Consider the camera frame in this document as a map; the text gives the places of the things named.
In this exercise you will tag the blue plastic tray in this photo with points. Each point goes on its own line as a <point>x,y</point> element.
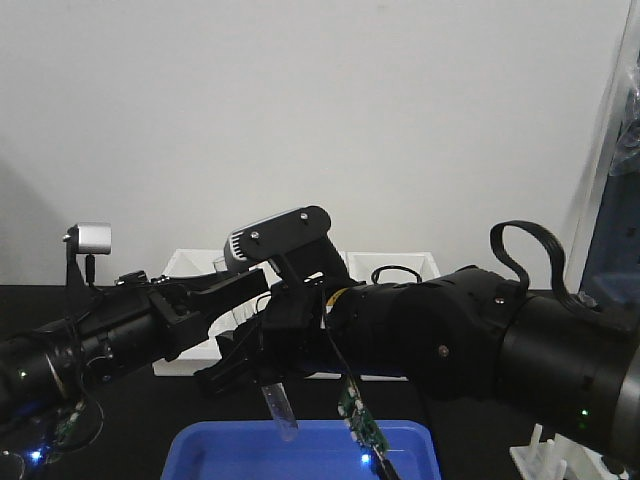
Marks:
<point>322,449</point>

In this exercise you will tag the left white storage bin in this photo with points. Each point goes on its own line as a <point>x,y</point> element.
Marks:
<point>187,263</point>

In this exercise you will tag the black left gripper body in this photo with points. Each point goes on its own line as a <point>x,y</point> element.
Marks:
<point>120,329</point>

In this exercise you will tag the glass beaker on counter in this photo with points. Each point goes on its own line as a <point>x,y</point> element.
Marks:
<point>12,466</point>

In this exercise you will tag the plastic bag of pegs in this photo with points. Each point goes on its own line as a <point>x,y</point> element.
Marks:
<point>626,153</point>

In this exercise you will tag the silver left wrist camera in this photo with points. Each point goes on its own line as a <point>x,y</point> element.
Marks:
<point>89,238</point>

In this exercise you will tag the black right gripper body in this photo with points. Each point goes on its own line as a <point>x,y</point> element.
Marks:
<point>312,327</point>

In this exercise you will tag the white test tube rack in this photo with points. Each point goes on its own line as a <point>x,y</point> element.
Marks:
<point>561,458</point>

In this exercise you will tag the right white storage bin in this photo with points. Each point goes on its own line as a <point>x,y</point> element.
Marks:
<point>361,264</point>

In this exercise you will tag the middle white storage bin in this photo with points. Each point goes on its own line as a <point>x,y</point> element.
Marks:
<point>321,375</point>

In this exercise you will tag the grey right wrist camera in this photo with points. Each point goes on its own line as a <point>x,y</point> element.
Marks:
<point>295,243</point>

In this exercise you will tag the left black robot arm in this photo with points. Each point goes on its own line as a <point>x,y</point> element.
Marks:
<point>38,371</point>

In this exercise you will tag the blue-grey pegboard drying rack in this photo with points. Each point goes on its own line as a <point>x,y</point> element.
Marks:
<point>611,274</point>

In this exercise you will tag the black wire tripod stand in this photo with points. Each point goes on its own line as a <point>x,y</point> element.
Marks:
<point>395,274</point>

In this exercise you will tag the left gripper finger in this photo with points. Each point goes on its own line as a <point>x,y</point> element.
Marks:
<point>224,295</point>
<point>217,328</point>

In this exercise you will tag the green circuit board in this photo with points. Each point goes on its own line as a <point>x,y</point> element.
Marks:
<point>360,421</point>

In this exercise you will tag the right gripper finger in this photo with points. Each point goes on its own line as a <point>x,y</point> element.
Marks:
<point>244,342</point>
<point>239,369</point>

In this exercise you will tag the white storage bin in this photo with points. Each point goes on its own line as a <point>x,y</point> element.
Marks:
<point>361,264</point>
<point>187,263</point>
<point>321,375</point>

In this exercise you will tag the clear glass test tube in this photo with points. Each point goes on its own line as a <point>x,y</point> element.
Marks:
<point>281,411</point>

